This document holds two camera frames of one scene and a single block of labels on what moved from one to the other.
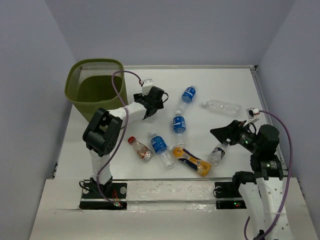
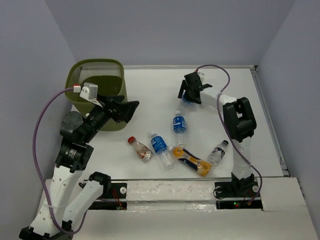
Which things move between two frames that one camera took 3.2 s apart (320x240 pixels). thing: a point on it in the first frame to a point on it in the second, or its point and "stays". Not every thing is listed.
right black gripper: x=231 y=131 to x=184 y=87
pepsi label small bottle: x=215 y=156 stays
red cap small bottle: x=142 y=151 stays
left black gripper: x=138 y=96 to x=124 y=110
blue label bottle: x=159 y=145 stays
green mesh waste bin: x=88 y=86 stays
